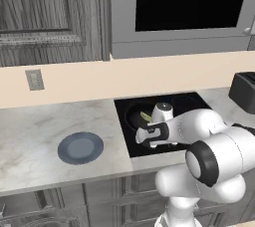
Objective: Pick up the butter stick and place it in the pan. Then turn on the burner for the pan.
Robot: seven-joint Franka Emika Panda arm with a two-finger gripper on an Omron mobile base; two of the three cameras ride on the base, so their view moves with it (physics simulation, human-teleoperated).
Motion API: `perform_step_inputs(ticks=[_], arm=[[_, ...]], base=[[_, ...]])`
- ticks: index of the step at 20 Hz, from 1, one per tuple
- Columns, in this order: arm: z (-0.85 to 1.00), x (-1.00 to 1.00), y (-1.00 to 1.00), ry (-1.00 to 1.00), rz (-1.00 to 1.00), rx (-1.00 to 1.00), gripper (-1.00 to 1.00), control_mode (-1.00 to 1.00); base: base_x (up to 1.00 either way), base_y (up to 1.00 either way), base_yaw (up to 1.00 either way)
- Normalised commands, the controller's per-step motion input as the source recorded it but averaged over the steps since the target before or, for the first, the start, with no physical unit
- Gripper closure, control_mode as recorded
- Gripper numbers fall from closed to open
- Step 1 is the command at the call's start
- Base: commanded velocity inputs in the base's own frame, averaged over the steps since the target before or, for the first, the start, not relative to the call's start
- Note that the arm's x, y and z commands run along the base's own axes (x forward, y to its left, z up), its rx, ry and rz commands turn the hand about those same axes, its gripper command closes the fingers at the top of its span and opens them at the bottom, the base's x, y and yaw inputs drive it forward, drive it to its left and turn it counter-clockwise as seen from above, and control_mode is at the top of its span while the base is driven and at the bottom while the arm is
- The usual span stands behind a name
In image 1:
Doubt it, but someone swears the yellow butter stick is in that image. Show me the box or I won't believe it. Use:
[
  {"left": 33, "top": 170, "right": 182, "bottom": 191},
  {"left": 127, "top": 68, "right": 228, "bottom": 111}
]
[{"left": 139, "top": 111, "right": 152, "bottom": 123}]

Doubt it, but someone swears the grey microwave oven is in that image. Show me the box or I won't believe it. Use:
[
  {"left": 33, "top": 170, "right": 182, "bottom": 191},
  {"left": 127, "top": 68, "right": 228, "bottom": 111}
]
[{"left": 110, "top": 0, "right": 255, "bottom": 60}]

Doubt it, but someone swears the grey wall outlet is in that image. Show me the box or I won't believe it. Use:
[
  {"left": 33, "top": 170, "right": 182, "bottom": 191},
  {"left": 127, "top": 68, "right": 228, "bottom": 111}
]
[{"left": 24, "top": 68, "right": 46, "bottom": 92}]

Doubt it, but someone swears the grey drawer front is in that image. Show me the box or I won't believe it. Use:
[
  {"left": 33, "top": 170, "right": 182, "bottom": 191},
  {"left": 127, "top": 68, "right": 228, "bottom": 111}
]
[
  {"left": 125, "top": 172, "right": 160, "bottom": 203},
  {"left": 83, "top": 178, "right": 125, "bottom": 207}
]

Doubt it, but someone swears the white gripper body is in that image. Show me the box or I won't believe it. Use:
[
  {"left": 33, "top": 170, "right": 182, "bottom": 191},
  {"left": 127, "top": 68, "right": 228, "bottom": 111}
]
[{"left": 134, "top": 126, "right": 179, "bottom": 149}]

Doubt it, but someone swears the blue-grey plate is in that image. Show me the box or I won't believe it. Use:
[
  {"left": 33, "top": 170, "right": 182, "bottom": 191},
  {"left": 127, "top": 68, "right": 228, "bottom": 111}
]
[{"left": 57, "top": 131, "right": 105, "bottom": 166}]

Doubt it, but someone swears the black hob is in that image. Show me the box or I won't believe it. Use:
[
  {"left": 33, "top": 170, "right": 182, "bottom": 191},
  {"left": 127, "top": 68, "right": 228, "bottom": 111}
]
[{"left": 113, "top": 92, "right": 214, "bottom": 158}]

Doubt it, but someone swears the black toaster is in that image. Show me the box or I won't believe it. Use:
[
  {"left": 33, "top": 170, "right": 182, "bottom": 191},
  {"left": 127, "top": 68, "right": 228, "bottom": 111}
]
[{"left": 227, "top": 71, "right": 255, "bottom": 115}]

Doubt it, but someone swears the black frying pan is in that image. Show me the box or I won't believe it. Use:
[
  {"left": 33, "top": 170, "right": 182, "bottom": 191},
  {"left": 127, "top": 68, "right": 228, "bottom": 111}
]
[{"left": 124, "top": 103, "right": 157, "bottom": 133}]

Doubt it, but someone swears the grey wood cupboard door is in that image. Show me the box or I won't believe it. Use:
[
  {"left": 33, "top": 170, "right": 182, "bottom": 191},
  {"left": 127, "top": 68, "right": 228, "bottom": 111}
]
[{"left": 0, "top": 0, "right": 112, "bottom": 68}]

